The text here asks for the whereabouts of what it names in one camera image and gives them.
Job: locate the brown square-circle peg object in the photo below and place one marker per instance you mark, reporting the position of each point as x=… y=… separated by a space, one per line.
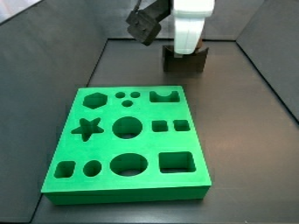
x=198 y=44

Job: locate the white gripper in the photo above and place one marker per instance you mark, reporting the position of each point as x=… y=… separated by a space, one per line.
x=189 y=14

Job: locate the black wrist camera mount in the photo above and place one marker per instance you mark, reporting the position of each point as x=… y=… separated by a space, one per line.
x=144 y=20

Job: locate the green foam shape fixture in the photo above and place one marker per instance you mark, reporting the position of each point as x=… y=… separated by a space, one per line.
x=128 y=149

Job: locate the dark grey curved stand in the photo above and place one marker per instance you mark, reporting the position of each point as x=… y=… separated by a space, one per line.
x=189 y=63

